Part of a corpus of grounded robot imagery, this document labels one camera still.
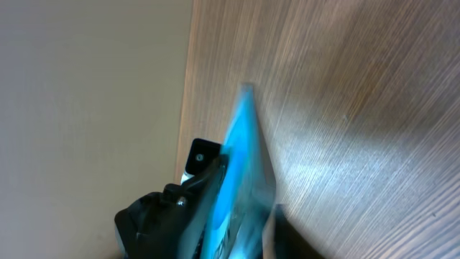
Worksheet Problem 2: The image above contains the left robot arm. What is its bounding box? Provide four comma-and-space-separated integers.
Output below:
114, 138, 228, 259

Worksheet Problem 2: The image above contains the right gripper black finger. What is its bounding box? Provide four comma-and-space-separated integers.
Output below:
274, 204, 324, 259

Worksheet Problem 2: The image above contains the turquoise screen smartphone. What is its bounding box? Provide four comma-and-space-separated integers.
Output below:
201, 83, 276, 258

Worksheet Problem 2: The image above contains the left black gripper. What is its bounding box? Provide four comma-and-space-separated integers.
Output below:
114, 155, 229, 259

